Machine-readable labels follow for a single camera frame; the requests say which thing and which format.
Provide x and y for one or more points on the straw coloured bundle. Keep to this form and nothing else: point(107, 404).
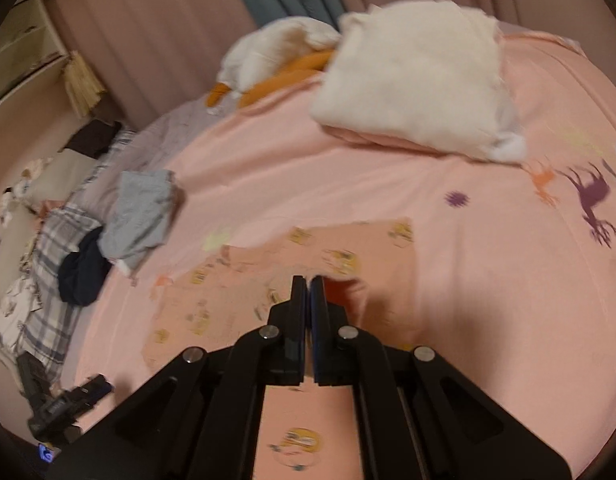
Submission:
point(83, 85)

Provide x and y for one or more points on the white patterned cloth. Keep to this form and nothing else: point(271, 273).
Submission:
point(13, 305)

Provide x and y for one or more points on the pale wardrobe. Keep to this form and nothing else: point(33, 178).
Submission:
point(23, 40)

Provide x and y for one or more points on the beige pillow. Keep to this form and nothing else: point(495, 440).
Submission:
point(58, 172)

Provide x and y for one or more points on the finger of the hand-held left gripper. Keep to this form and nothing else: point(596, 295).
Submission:
point(93, 387)

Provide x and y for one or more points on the navy dark cloth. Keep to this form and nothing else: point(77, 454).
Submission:
point(80, 272)

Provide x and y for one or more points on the white folded fleece blanket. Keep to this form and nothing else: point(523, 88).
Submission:
point(412, 80)

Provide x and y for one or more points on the pink printed bed sheet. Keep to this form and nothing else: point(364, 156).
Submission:
point(462, 270)

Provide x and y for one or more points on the pink curtain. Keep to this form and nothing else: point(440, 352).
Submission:
point(153, 20)

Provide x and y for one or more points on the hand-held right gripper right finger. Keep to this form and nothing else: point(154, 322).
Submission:
point(318, 310)

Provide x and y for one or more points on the lilac grey quilt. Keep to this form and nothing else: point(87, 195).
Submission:
point(153, 145)

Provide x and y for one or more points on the grey plaid bedding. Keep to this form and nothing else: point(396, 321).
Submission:
point(53, 255)

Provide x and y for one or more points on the white and orange goose plush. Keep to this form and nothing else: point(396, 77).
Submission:
point(268, 55)

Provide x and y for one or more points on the light grey garment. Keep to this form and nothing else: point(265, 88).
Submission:
point(138, 215)

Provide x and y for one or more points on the white floral cloth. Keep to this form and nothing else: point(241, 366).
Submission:
point(18, 195)

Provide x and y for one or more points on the dark brown cloth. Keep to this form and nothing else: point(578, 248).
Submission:
point(93, 137)

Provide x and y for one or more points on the pink cartoon print garment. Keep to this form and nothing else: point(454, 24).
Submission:
point(228, 290)

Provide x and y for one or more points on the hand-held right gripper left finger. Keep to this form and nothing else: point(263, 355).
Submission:
point(298, 310)

